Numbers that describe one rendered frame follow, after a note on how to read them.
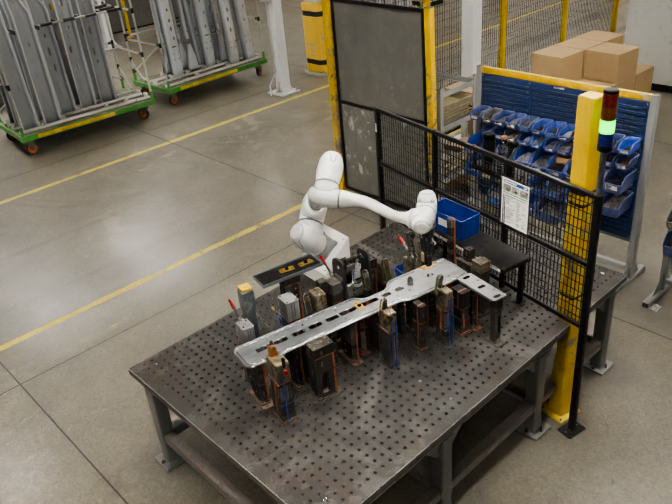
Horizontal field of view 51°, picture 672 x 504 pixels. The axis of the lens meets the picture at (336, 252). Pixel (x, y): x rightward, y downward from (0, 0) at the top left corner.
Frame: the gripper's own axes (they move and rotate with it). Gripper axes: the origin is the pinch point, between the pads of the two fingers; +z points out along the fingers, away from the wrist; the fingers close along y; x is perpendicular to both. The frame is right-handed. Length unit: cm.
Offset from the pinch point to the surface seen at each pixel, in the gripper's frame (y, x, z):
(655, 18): -302, 613, 16
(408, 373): 30, -38, 41
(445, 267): -1.1, 13.4, 10.9
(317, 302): -12, -65, 7
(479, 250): 0.8, 37.3, 7.9
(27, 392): -184, -210, 111
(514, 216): 10, 54, -12
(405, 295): 7.2, -21.5, 11.0
